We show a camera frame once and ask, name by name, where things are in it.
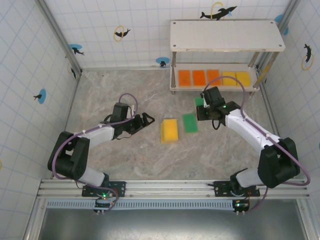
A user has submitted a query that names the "green scrub sponge yellow base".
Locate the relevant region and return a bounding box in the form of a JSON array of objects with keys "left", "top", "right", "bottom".
[
  {"left": 193, "top": 96, "right": 206, "bottom": 111},
  {"left": 181, "top": 113, "right": 200, "bottom": 135}
]

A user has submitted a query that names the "small yellow sponge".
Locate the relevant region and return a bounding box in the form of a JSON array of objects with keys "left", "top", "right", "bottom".
[
  {"left": 221, "top": 71, "right": 238, "bottom": 87},
  {"left": 235, "top": 71, "right": 252, "bottom": 88}
]

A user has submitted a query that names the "orange sponge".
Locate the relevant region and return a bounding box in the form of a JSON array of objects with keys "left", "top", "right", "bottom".
[
  {"left": 206, "top": 69, "right": 223, "bottom": 87},
  {"left": 192, "top": 70, "right": 207, "bottom": 87},
  {"left": 178, "top": 69, "right": 194, "bottom": 88}
]

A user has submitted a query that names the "white two-tier shelf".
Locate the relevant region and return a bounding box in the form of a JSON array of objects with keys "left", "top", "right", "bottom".
[{"left": 169, "top": 19, "right": 286, "bottom": 97}]

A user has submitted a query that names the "blue circle orca decal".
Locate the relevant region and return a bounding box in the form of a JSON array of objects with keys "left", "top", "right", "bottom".
[
  {"left": 33, "top": 88, "right": 47, "bottom": 104},
  {"left": 155, "top": 56, "right": 171, "bottom": 68}
]

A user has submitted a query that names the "small controller board green light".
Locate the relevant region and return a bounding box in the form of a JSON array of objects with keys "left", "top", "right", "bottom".
[
  {"left": 93, "top": 190, "right": 120, "bottom": 215},
  {"left": 231, "top": 198, "right": 251, "bottom": 216}
]

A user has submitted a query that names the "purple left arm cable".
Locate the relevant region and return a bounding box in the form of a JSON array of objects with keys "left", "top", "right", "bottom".
[{"left": 49, "top": 93, "right": 140, "bottom": 213}]

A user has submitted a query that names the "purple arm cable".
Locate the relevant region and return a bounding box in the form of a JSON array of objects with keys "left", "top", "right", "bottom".
[
  {"left": 49, "top": 93, "right": 140, "bottom": 213},
  {"left": 202, "top": 75, "right": 312, "bottom": 215}
]

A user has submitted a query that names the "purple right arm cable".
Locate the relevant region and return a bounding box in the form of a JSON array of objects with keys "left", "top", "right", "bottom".
[{"left": 202, "top": 75, "right": 312, "bottom": 215}]

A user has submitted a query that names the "aluminium table edge rail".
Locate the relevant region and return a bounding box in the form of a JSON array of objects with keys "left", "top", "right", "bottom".
[
  {"left": 49, "top": 73, "right": 82, "bottom": 180},
  {"left": 81, "top": 66, "right": 174, "bottom": 72},
  {"left": 258, "top": 72, "right": 295, "bottom": 180}
]

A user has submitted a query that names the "small dolphin yellow ring decal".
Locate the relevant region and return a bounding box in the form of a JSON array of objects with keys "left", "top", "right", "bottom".
[
  {"left": 300, "top": 43, "right": 315, "bottom": 71},
  {"left": 66, "top": 61, "right": 77, "bottom": 80}
]

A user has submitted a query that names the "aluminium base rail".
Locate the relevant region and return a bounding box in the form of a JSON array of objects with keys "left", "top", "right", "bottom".
[{"left": 36, "top": 178, "right": 311, "bottom": 200}]

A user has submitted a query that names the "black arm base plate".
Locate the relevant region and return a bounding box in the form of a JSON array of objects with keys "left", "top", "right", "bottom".
[
  {"left": 213, "top": 179, "right": 261, "bottom": 198},
  {"left": 81, "top": 180, "right": 127, "bottom": 199}
]

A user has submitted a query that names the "white slotted cable duct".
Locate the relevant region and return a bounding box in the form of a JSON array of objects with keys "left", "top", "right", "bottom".
[{"left": 46, "top": 199, "right": 236, "bottom": 210}]

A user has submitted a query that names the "aluminium frame post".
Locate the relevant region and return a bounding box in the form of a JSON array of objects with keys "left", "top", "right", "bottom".
[
  {"left": 257, "top": 0, "right": 301, "bottom": 76},
  {"left": 34, "top": 0, "right": 84, "bottom": 77}
]

